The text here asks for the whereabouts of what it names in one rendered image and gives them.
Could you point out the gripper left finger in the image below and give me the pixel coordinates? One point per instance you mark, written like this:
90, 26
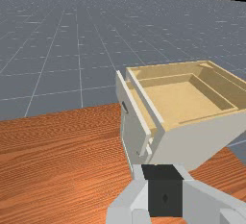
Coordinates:
141, 199

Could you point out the pale cabinet drawer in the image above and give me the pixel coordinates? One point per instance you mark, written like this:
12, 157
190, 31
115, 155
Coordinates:
136, 107

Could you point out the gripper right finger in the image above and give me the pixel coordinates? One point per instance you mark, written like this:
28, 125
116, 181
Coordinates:
205, 202

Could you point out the pale cabinet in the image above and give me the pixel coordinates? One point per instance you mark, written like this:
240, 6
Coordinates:
195, 138

